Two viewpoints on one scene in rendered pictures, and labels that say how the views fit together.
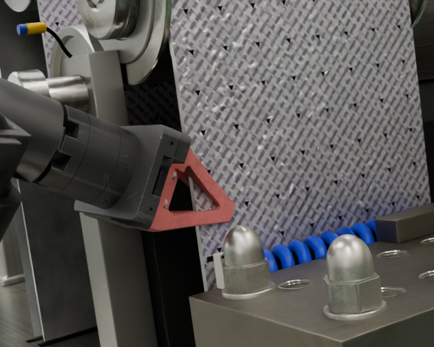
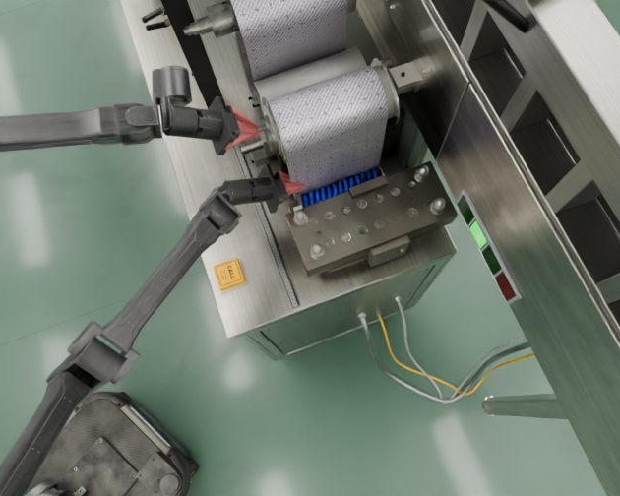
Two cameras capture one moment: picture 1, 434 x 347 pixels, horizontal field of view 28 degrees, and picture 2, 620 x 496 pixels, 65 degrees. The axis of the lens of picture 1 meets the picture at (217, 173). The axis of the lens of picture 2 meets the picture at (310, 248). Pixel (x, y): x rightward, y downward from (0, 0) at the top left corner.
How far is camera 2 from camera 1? 103 cm
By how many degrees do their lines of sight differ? 66
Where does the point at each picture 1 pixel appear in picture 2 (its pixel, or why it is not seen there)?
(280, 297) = (305, 230)
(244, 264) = (298, 221)
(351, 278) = (315, 254)
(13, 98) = (237, 198)
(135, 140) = (273, 191)
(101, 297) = not seen: hidden behind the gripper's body
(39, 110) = (244, 198)
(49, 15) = (254, 65)
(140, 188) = (272, 207)
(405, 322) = (324, 264)
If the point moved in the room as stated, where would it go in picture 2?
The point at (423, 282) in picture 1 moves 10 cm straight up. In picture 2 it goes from (340, 240) to (341, 226)
